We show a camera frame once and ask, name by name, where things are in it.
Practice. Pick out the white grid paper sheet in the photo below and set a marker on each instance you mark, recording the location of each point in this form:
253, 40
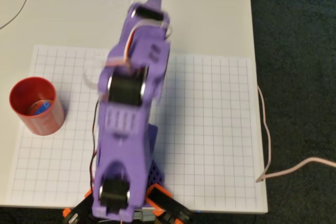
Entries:
210, 129

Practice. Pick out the black orange table clamp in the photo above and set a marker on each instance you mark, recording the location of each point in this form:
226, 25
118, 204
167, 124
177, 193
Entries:
80, 209
170, 203

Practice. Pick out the blue toy brick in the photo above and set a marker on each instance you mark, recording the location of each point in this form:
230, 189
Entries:
43, 107

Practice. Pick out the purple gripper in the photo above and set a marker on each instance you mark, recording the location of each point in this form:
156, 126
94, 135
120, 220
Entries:
149, 13

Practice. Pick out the red cup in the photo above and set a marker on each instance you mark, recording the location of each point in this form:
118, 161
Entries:
47, 124

